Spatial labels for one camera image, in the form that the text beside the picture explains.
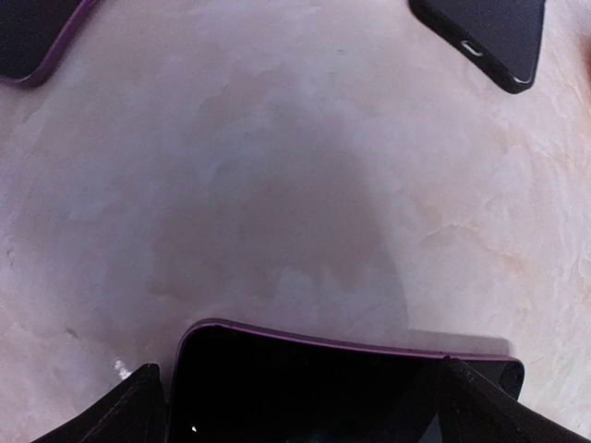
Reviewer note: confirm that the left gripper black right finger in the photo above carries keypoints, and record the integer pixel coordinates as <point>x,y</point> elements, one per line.
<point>472,409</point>

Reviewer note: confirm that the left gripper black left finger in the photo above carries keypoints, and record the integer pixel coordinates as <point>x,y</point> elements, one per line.
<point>134,411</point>

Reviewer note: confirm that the black smartphone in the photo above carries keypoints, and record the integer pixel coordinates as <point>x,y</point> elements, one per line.
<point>239,383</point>

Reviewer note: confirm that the black phone case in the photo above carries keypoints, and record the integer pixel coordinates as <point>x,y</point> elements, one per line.
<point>501,37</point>

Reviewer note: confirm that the purple-edged smartphone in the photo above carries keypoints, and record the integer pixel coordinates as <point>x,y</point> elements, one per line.
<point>34,36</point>

